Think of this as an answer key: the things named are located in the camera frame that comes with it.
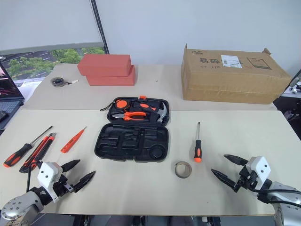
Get orange black utility knife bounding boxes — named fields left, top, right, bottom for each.
left=19, top=132, right=57, bottom=174

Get orange voltage tester pen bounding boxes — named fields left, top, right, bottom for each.
left=60, top=126, right=88, bottom=154

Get dark equipment with white parts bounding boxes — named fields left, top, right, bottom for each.
left=274, top=70, right=301, bottom=142

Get open laptop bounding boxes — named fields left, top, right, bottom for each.
left=0, top=56, right=25, bottom=130

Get black vertical pole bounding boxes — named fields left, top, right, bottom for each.
left=90, top=0, right=110, bottom=55

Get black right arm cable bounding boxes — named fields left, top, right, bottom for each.
left=255, top=182, right=301, bottom=209

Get claw hammer black orange handle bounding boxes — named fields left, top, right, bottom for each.
left=131, top=100, right=168, bottom=123

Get brown cardboard box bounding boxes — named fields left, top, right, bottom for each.
left=181, top=43, right=293, bottom=105

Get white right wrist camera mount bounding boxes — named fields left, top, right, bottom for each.
left=245, top=155, right=271, bottom=190

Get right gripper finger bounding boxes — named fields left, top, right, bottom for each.
left=210, top=168, right=236, bottom=189
left=223, top=154, right=249, bottom=167

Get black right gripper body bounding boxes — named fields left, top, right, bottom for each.
left=233, top=167, right=259, bottom=193

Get long orange black screwdriver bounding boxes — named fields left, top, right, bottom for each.
left=3, top=126, right=53, bottom=168

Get black tool case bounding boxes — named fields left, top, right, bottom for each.
left=94, top=96, right=171, bottom=164

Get red rectangular box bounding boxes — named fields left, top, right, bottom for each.
left=77, top=54, right=132, bottom=77
left=85, top=65, right=137, bottom=87

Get grey window blind bar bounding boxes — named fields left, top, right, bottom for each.
left=0, top=42, right=104, bottom=56

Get grey tape roll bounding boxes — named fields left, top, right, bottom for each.
left=174, top=161, right=193, bottom=179

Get short orange black screwdriver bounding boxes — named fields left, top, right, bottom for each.
left=193, top=121, right=203, bottom=163

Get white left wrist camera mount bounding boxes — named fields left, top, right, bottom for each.
left=37, top=161, right=64, bottom=203

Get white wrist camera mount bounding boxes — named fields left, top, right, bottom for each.
left=37, top=161, right=64, bottom=203
left=245, top=155, right=271, bottom=190

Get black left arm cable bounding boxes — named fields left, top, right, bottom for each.
left=25, top=161, right=36, bottom=193

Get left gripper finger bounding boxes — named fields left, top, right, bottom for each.
left=61, top=159, right=81, bottom=173
left=72, top=170, right=97, bottom=194

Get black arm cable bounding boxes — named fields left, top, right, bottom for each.
left=25, top=161, right=36, bottom=193
left=255, top=182, right=301, bottom=209

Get orange black tape measure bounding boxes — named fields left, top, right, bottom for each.
left=100, top=98, right=129, bottom=112

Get orange handled pliers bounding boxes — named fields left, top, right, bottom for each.
left=112, top=111, right=148, bottom=121

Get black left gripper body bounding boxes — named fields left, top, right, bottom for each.
left=52, top=171, right=76, bottom=198

